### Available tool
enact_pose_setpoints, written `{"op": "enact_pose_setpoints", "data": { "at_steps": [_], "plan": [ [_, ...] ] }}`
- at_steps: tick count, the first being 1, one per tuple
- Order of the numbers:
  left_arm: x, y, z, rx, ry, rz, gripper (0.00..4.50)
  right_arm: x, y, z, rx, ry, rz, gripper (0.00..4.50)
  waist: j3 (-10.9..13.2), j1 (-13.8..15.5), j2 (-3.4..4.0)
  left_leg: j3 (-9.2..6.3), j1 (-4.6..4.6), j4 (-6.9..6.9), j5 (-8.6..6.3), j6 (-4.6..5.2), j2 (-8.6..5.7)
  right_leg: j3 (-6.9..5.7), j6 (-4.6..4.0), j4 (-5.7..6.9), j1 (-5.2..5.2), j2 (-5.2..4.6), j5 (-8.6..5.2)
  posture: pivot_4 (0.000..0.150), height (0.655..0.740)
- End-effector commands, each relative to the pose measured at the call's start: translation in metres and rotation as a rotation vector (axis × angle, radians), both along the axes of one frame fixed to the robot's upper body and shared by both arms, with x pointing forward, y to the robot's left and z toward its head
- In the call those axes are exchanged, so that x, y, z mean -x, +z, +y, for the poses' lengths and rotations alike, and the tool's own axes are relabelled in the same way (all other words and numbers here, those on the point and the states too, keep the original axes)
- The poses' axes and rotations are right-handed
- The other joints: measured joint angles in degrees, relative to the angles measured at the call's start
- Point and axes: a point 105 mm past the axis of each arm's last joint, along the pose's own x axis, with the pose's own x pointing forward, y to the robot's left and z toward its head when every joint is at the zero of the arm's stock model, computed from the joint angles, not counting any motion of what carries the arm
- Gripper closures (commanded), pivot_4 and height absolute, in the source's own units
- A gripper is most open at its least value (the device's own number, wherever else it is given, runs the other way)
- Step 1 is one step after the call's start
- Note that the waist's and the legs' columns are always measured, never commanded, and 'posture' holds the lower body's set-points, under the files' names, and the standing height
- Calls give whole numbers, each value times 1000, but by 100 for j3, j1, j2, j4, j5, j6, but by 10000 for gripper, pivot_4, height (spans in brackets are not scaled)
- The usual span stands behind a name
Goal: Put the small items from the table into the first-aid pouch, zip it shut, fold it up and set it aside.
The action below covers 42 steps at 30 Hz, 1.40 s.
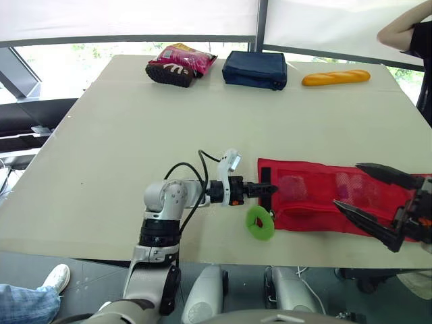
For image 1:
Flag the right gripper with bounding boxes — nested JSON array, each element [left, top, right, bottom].
[[333, 163, 432, 253]]

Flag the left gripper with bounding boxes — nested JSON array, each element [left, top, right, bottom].
[[229, 175, 252, 207]]

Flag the red mesh pouch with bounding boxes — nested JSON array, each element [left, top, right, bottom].
[[256, 157, 432, 242]]

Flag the small pink pack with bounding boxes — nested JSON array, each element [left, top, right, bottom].
[[279, 174, 308, 200], [336, 172, 374, 205]]

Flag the green round roll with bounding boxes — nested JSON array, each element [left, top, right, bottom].
[[245, 206, 276, 242]]

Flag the robot body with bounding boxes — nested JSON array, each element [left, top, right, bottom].
[[182, 264, 367, 324]]

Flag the navy blue fabric bag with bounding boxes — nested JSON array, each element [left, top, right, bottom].
[[221, 50, 288, 92]]

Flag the toy baguette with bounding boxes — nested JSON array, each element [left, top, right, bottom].
[[301, 69, 371, 88]]

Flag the brown snack pack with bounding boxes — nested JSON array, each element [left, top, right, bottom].
[[145, 62, 196, 89]]

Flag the pink snack pack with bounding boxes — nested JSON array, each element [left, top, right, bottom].
[[148, 43, 219, 80]]

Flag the person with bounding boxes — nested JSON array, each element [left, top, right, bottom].
[[0, 263, 72, 324], [377, 0, 432, 67]]

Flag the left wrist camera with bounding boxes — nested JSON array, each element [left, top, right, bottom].
[[217, 148, 244, 180]]

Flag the black cable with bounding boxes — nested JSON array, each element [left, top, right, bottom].
[[164, 149, 224, 237]]

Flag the white cable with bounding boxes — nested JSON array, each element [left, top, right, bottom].
[[296, 265, 327, 315]]

